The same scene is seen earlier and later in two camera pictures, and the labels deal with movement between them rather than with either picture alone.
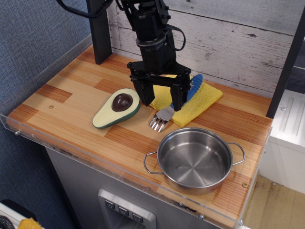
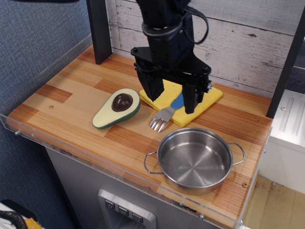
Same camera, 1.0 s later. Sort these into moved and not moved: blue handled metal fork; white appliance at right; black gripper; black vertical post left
Moved: black gripper
Not moved: white appliance at right; black vertical post left; blue handled metal fork
